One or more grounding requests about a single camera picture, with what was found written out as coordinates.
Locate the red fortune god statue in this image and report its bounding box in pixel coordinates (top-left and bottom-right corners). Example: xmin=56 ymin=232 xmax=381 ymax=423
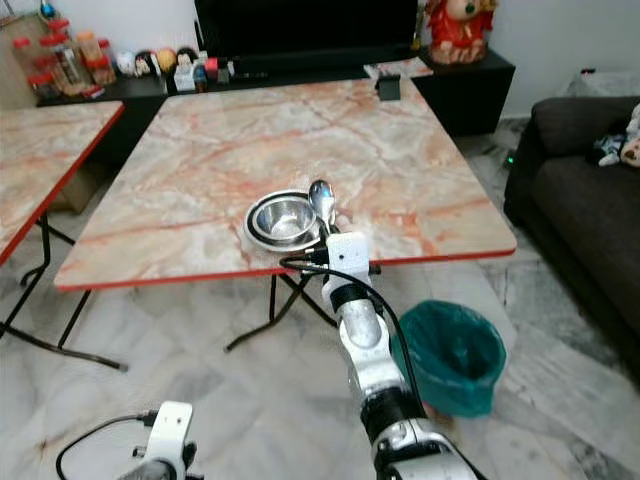
xmin=425 ymin=0 xmax=499 ymax=66

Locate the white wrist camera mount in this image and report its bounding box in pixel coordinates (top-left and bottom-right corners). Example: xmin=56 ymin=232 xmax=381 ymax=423
xmin=150 ymin=400 xmax=194 ymax=471
xmin=325 ymin=232 xmax=371 ymax=285

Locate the red-lidded plastic jar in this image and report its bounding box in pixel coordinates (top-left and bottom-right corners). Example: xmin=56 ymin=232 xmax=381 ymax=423
xmin=12 ymin=35 xmax=43 ymax=89
xmin=82 ymin=30 xmax=117 ymax=89
xmin=45 ymin=20 xmax=86 ymax=96

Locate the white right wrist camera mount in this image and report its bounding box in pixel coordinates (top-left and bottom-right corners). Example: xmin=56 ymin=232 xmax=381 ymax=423
xmin=325 ymin=232 xmax=371 ymax=285

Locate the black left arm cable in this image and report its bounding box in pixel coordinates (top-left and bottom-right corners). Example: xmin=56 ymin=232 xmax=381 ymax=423
xmin=57 ymin=410 xmax=161 ymax=480

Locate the dark grey sofa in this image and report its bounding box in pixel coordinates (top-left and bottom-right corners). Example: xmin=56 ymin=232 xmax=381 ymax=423
xmin=503 ymin=95 xmax=640 ymax=336

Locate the grey cloth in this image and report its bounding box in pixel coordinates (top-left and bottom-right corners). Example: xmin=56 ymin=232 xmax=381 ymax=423
xmin=565 ymin=68 xmax=640 ymax=99

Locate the steel spoon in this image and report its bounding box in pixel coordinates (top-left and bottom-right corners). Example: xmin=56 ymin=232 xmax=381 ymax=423
xmin=308 ymin=178 xmax=339 ymax=231

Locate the white stuffed toy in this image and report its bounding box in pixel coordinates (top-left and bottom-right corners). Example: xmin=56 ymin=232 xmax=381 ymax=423
xmin=595 ymin=105 xmax=640 ymax=169

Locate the small black box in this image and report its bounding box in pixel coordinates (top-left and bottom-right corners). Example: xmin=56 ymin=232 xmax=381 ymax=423
xmin=377 ymin=75 xmax=403 ymax=102

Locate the stainless steel plate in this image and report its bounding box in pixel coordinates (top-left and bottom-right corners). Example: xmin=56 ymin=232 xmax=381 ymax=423
xmin=244 ymin=189 xmax=336 ymax=254

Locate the printed magazine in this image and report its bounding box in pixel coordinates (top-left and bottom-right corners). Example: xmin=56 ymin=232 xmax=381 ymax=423
xmin=365 ymin=58 xmax=437 ymax=79

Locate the black-haired doll figurine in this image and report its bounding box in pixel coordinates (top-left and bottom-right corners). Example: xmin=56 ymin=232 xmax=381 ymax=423
xmin=175 ymin=48 xmax=199 ymax=93

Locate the stainless steel bowl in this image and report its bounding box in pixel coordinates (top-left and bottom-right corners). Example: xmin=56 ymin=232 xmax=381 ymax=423
xmin=255 ymin=192 xmax=321 ymax=245

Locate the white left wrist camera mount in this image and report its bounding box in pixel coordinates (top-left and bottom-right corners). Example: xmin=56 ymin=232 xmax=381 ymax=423
xmin=150 ymin=400 xmax=194 ymax=471

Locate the black television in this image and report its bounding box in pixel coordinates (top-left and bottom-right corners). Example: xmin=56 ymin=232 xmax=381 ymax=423
xmin=193 ymin=0 xmax=419 ymax=57

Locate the bin with teal bag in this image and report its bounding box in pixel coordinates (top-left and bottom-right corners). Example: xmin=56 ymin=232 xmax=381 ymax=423
xmin=395 ymin=300 xmax=508 ymax=419

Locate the marble-top red-edged folding table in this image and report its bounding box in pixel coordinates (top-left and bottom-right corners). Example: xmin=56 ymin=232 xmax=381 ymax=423
xmin=0 ymin=98 xmax=129 ymax=373
xmin=55 ymin=75 xmax=518 ymax=354

